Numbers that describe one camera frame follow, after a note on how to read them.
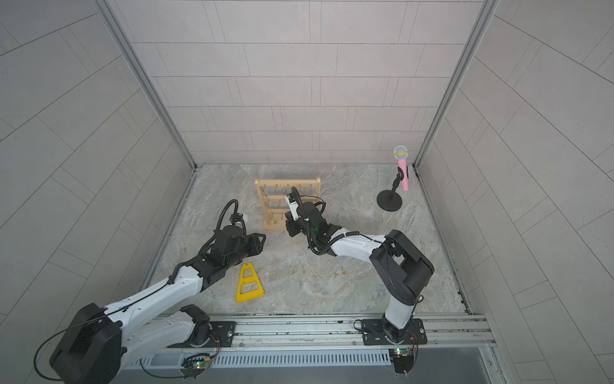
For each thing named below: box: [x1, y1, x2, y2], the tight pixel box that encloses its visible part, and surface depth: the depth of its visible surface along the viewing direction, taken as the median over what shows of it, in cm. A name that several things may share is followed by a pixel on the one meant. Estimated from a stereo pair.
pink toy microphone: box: [393, 144, 409, 192], surface depth 88 cm
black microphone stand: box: [376, 166, 404, 212], surface depth 104 cm
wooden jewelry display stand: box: [254, 177, 322, 232], surface depth 86 cm
